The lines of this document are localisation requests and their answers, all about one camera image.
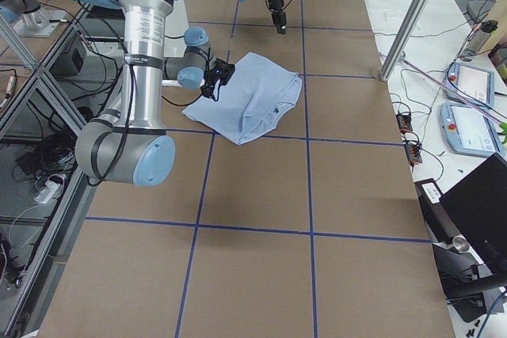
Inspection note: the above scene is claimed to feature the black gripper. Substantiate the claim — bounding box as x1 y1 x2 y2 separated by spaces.
267 0 293 34
200 59 235 101

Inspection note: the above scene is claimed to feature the light blue t-shirt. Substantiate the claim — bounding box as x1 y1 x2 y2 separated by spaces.
182 52 302 145

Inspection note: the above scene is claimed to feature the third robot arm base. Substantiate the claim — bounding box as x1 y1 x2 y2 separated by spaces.
1 0 67 37

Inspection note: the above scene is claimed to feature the orange black connector box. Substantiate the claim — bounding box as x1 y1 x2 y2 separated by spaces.
396 113 414 133

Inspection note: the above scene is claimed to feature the white power strip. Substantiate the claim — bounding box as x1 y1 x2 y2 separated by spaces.
34 180 63 204

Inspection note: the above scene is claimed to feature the clear water bottle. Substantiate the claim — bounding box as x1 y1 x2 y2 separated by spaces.
460 20 498 62

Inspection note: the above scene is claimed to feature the far blue teach pendant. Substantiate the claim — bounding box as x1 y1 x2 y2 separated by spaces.
446 62 495 108

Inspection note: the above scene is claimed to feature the blue teach pendant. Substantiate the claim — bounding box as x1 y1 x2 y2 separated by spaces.
440 102 505 158
446 62 495 108

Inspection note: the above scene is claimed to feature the near blue teach pendant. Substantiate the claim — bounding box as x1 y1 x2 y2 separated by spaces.
440 102 505 158

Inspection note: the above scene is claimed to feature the reacher grabber stick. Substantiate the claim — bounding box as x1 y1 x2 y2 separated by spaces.
399 59 506 135

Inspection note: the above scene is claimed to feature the black laptop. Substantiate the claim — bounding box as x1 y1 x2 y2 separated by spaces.
440 154 506 273

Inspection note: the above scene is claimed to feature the aluminium frame post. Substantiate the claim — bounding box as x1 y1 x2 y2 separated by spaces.
379 0 428 82

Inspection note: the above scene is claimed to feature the aluminium frame rail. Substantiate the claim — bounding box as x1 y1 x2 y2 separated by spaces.
0 1 143 338

